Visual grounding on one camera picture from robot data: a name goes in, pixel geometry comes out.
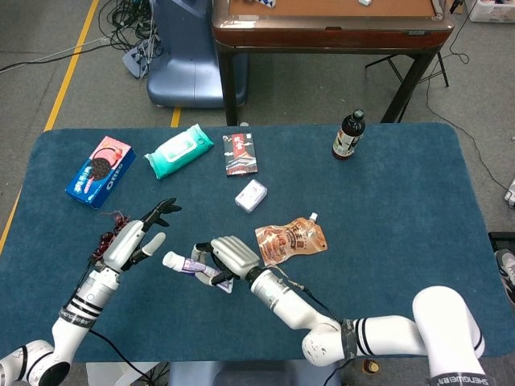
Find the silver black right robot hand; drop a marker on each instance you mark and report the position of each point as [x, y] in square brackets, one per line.
[235, 255]

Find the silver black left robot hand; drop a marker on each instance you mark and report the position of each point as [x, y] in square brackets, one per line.
[124, 243]

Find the small white purple tube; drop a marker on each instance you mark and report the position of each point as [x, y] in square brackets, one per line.
[189, 265]

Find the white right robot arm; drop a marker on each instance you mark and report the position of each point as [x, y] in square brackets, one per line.
[386, 333]

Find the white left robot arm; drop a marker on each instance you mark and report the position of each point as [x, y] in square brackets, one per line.
[72, 325]

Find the small white box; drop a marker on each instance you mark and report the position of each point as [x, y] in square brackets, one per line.
[251, 195]

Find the blue Oreo cookie box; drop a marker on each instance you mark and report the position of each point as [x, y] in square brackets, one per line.
[100, 173]

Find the green wet wipes pack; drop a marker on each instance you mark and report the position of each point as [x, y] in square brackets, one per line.
[177, 153]

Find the orange spouted sauce pouch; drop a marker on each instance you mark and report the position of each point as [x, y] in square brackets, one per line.
[287, 243]

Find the dark chocolate bar packet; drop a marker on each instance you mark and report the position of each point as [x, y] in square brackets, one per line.
[240, 154]

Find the blue-grey robot torso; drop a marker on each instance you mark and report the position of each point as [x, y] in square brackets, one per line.
[257, 374]

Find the blue felt table cover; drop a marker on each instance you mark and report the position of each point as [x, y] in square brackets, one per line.
[382, 241]

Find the brown tea bottle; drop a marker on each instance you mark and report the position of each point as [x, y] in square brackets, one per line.
[347, 138]

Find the small brown glass bottle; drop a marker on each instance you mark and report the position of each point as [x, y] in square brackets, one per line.
[371, 366]

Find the grey power strip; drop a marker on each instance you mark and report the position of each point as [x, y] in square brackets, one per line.
[138, 60]

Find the brown wooden mahjong table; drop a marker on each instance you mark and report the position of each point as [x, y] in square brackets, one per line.
[330, 34]

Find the blue white snake puzzle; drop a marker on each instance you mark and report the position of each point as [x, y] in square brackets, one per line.
[263, 2]

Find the grey sneaker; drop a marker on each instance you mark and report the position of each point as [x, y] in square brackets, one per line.
[507, 273]

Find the white plastic basket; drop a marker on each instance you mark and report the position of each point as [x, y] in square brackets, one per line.
[493, 12]

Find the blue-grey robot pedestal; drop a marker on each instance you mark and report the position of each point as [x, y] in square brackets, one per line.
[181, 72]

